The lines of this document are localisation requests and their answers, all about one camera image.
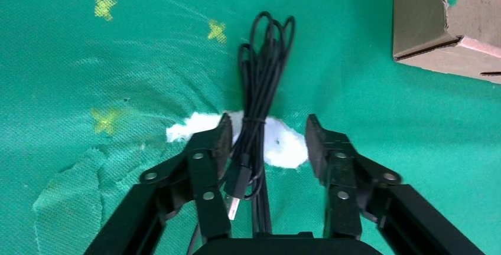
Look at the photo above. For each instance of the green table cloth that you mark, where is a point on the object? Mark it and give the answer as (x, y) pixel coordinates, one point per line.
(117, 69)

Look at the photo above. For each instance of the small cardboard box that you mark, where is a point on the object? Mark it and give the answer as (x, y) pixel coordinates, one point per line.
(422, 10)

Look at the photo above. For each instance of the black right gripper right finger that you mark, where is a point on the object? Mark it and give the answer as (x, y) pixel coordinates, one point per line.
(352, 190)

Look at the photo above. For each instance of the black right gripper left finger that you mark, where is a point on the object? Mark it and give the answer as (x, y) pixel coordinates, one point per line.
(172, 190)

